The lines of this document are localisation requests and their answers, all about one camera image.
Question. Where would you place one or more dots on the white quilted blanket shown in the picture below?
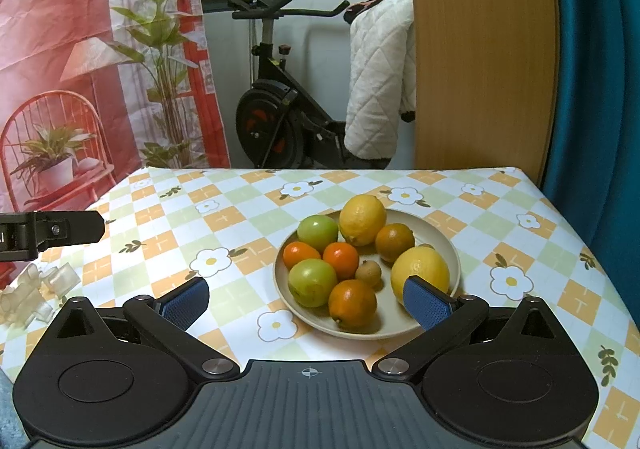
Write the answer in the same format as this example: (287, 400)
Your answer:
(380, 79)

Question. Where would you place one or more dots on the checkered floral tablecloth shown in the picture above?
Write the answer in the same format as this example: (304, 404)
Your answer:
(240, 224)

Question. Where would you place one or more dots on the black exercise bike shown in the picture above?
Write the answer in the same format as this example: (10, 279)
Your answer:
(265, 124)

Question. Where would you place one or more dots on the wooden board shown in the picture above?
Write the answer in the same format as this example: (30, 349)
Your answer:
(480, 54)

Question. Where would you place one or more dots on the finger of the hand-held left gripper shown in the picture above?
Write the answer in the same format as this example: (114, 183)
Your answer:
(70, 228)

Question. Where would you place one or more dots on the red printed backdrop cloth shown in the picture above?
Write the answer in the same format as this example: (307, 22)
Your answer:
(75, 29)

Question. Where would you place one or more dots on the small brown longan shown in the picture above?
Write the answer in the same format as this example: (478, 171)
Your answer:
(368, 274)

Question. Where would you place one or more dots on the large yellow lemon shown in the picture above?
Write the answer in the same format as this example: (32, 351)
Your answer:
(430, 264)

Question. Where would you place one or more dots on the beige round plate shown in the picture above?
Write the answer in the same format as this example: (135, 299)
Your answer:
(390, 320)

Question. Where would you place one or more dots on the dark orange mandarin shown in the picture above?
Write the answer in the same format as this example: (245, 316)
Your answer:
(395, 241)
(352, 304)

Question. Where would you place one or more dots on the small yellow lemon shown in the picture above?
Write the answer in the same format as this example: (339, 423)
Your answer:
(362, 219)

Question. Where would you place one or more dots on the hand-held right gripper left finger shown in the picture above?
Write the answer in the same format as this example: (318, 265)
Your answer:
(185, 304)

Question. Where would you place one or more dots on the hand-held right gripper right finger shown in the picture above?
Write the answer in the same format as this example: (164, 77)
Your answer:
(427, 306)

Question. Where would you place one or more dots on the teal curtain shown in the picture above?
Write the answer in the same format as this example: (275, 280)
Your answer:
(600, 79)

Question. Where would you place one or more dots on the pile of clear plastic pieces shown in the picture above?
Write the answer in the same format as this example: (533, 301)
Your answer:
(30, 296)

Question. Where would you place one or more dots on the bright orange tangerine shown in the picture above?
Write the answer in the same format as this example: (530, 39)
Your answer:
(300, 255)
(341, 260)

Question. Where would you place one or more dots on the green apple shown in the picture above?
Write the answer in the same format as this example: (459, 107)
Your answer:
(317, 231)
(312, 281)

